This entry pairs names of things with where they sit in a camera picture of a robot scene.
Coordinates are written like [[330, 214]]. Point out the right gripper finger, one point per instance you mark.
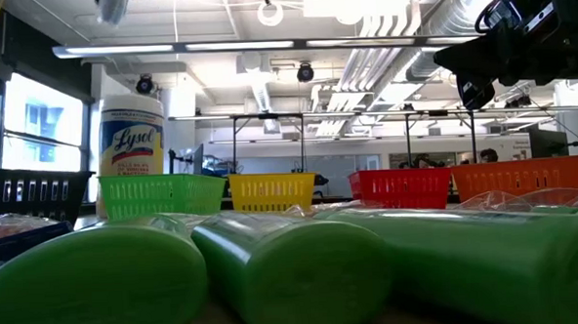
[[476, 92], [470, 59]]

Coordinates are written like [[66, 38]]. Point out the silver ventilation duct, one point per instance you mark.
[[439, 23]]

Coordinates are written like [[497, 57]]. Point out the black ceiling camera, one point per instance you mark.
[[305, 72], [144, 84]]

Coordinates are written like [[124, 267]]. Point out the black plastic basket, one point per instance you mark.
[[26, 193]]

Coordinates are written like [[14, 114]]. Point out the green plastic basket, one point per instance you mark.
[[163, 194]]

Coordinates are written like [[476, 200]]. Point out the orange plastic basket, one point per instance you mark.
[[524, 176]]

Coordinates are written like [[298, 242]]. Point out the red plastic basket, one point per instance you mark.
[[400, 189]]

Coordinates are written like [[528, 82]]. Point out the person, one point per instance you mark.
[[489, 154]]

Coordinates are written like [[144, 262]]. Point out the black rig frame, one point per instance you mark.
[[438, 112], [267, 116]]

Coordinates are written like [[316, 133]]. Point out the yellow Lysol wipes canister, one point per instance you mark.
[[131, 139]]

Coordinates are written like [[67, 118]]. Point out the black background monitor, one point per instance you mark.
[[547, 143]]

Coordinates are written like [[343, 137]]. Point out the yellow plastic basket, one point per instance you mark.
[[271, 192]]

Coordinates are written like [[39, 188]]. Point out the long ceiling light bar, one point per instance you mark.
[[215, 46]]

